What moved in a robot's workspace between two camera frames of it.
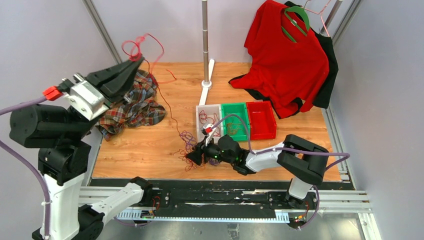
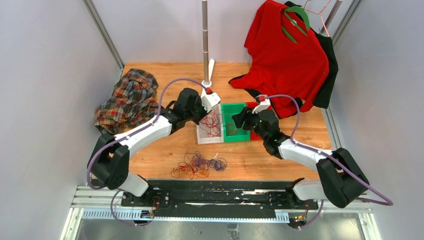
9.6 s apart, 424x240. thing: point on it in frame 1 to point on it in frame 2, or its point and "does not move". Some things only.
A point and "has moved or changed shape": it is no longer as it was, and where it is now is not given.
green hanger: [303, 13] does not move
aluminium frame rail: [94, 13] does not move
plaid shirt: [141, 107] does not move
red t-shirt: [290, 66] does not move
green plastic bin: [234, 126] does not move
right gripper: [196, 156] to [246, 115]
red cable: [143, 47] to [193, 171]
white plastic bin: [208, 114] does not move
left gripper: [115, 81] to [205, 112]
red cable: [203, 119] has moved or changed shape
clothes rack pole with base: [208, 65] does not move
